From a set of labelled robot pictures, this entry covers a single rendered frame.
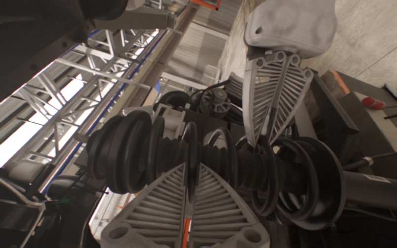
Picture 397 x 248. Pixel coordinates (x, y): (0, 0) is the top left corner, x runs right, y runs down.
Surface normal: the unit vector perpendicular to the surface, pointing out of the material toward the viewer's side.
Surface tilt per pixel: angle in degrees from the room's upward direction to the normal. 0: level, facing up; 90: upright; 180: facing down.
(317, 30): 97
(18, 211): 131
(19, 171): 90
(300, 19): 96
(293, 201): 8
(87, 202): 90
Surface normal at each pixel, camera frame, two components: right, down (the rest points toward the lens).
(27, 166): 0.25, -0.56
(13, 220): 0.81, -0.22
